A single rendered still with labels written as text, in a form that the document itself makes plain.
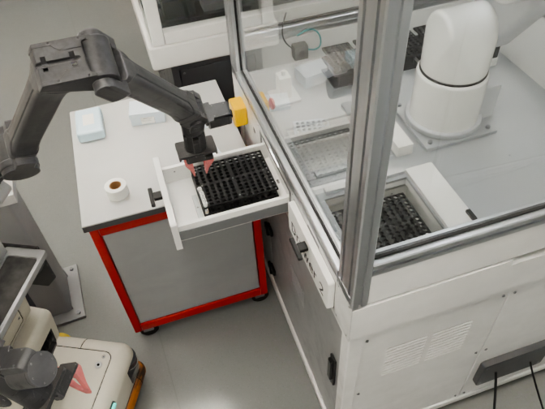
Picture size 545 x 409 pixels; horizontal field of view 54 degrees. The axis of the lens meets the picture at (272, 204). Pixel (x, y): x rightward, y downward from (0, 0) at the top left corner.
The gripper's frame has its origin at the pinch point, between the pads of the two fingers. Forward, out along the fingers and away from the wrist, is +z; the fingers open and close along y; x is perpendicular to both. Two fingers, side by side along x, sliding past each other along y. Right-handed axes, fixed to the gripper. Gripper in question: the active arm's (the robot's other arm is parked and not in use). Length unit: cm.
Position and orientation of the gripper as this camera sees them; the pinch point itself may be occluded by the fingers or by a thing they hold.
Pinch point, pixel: (199, 171)
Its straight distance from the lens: 148.4
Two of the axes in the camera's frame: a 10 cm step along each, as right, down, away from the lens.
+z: 0.2, 6.7, 7.4
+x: 3.1, 7.0, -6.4
